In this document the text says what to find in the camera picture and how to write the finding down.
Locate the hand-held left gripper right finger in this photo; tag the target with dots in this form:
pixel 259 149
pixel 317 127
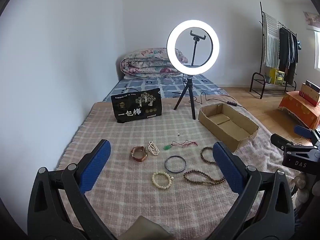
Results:
pixel 227 165

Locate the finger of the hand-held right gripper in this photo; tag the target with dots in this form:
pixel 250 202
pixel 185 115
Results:
pixel 303 130
pixel 280 140

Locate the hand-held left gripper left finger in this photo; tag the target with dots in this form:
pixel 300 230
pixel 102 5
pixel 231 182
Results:
pixel 98 162

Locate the cardboard box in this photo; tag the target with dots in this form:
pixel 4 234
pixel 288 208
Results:
pixel 245 132

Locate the white pearl strand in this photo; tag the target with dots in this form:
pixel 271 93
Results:
pixel 155 152

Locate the dark bangle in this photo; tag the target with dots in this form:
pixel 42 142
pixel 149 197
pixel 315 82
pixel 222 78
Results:
pixel 165 164

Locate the person's right hand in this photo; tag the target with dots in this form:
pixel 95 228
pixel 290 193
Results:
pixel 299 183

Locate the orange cloth covered table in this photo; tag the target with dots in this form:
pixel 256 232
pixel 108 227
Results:
pixel 297 105

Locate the pink plaid blanket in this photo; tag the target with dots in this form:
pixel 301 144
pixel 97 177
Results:
pixel 120 135

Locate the tan gift box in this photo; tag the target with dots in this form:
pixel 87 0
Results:
pixel 308 95

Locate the dark flat box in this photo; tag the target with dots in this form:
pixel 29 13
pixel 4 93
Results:
pixel 312 85

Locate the yellow crate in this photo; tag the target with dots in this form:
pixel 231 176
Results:
pixel 278 76

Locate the black snack bag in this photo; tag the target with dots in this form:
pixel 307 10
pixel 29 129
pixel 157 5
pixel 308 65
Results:
pixel 135 107

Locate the beige cloth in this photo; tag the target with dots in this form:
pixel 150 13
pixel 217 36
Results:
pixel 145 227

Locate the row of dark hanging clothes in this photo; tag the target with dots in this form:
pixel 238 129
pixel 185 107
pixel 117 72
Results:
pixel 287 52

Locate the window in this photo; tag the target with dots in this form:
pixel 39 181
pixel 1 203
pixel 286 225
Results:
pixel 317 50

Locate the black tripod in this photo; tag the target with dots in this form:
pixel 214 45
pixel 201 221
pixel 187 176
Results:
pixel 189 87

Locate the striped hanging towel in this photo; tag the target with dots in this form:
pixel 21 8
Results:
pixel 271 42

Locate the black clothes rack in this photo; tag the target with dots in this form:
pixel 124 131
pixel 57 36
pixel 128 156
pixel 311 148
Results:
pixel 260 42

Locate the blue patterned bed sheet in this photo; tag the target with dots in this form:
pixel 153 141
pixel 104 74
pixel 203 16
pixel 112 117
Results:
pixel 162 83

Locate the folded floral quilt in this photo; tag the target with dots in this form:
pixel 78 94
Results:
pixel 145 65

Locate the black phone holder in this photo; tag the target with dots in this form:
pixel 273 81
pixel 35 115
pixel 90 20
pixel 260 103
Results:
pixel 193 52

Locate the floral wall poster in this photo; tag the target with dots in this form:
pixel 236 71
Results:
pixel 311 18

